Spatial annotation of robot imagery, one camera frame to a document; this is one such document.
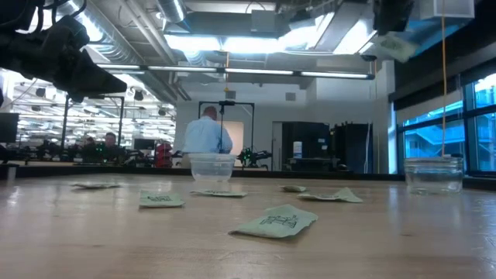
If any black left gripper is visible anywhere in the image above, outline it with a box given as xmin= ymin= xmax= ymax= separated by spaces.
xmin=0 ymin=15 xmax=129 ymax=104

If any green sweetener packet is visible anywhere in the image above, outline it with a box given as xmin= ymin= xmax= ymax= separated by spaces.
xmin=373 ymin=32 xmax=421 ymax=64
xmin=297 ymin=187 xmax=364 ymax=204
xmin=280 ymin=184 xmax=308 ymax=194
xmin=189 ymin=188 xmax=248 ymax=198
xmin=71 ymin=181 xmax=122 ymax=190
xmin=229 ymin=204 xmax=319 ymax=239
xmin=139 ymin=189 xmax=186 ymax=209

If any person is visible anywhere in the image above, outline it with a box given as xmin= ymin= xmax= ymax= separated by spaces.
xmin=181 ymin=105 xmax=234 ymax=156
xmin=81 ymin=136 xmax=98 ymax=162
xmin=100 ymin=131 xmax=122 ymax=163

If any dark computer monitor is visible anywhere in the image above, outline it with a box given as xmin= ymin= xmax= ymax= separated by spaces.
xmin=0 ymin=112 xmax=20 ymax=144

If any red object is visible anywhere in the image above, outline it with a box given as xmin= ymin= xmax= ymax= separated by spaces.
xmin=153 ymin=141 xmax=174 ymax=169

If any black cabinet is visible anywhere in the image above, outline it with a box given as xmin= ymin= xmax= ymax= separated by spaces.
xmin=281 ymin=121 xmax=331 ymax=172
xmin=330 ymin=122 xmax=374 ymax=174

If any black tripod stand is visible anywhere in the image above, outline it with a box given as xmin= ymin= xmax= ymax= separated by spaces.
xmin=217 ymin=99 xmax=236 ymax=154

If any clear plastic cup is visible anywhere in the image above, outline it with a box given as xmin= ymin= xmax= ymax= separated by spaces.
xmin=188 ymin=152 xmax=237 ymax=183

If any long ceiling light fixture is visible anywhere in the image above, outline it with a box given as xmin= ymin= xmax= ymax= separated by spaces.
xmin=95 ymin=63 xmax=376 ymax=81

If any clear glass jar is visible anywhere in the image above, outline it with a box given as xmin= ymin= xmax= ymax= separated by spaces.
xmin=403 ymin=156 xmax=464 ymax=196

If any silver ventilation duct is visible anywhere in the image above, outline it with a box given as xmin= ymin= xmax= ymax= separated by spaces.
xmin=53 ymin=0 xmax=176 ymax=104

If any thin hanging cable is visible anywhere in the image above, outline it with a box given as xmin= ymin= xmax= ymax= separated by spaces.
xmin=440 ymin=0 xmax=448 ymax=158

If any black table frame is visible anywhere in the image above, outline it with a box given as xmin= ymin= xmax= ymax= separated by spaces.
xmin=0 ymin=162 xmax=496 ymax=191

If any black station frame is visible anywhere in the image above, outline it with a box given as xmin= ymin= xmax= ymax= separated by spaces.
xmin=198 ymin=100 xmax=256 ymax=170

